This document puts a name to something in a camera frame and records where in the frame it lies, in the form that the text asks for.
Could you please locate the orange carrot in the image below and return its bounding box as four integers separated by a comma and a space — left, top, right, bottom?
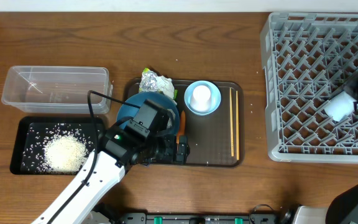
177, 111, 186, 144

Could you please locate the white rice pile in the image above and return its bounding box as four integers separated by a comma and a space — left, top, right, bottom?
22, 123, 94, 174

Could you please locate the crumpled foil snack wrapper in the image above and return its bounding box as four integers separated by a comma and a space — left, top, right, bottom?
139, 68, 177, 100

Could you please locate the left wooden chopstick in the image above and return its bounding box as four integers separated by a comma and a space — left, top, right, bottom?
229, 88, 234, 157

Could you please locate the dark blue bowl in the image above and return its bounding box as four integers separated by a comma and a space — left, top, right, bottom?
116, 92, 180, 134

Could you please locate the light blue small bowl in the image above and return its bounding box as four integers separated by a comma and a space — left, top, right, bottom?
184, 80, 221, 116

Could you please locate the brown serving tray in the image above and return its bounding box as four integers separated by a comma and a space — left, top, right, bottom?
124, 78, 245, 167

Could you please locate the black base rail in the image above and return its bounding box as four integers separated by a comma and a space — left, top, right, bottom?
82, 203, 279, 224

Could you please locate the right wooden chopstick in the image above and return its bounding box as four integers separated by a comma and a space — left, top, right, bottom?
236, 91, 240, 161

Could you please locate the clear plastic bin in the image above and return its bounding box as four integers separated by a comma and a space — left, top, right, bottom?
1, 65, 113, 114

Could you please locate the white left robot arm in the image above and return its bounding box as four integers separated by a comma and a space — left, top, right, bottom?
34, 117, 190, 223

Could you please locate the wooden chopstick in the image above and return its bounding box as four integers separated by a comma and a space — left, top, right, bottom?
236, 91, 240, 161
229, 88, 234, 157

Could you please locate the light blue plastic cup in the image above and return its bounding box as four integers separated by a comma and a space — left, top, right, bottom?
324, 91, 356, 122

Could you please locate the grey dishwasher rack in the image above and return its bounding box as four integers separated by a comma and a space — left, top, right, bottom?
260, 12, 358, 164

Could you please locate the black waste tray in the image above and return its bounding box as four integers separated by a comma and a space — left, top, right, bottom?
10, 116, 104, 175

